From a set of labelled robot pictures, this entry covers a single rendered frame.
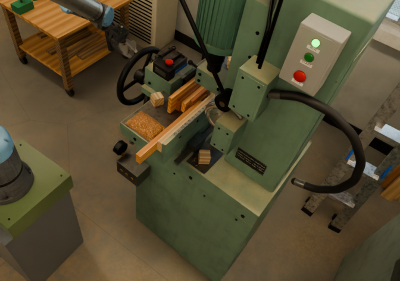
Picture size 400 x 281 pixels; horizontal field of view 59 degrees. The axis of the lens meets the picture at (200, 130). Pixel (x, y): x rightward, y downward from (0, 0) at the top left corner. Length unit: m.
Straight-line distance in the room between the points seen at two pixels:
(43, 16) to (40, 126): 0.69
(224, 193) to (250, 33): 0.57
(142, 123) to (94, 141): 1.15
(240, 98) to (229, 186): 0.42
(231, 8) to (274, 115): 0.33
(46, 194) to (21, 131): 1.11
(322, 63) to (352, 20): 0.11
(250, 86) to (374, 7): 0.33
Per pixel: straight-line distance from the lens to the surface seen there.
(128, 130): 1.28
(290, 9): 0.90
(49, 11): 2.53
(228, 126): 1.09
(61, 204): 1.60
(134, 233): 2.05
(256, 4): 0.99
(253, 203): 1.29
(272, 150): 1.17
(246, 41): 1.05
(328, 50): 0.83
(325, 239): 2.30
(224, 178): 1.31
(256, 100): 0.96
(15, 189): 1.45
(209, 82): 1.27
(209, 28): 1.09
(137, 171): 1.50
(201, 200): 1.43
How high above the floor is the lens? 1.89
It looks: 50 degrees down
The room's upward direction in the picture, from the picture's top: 13 degrees clockwise
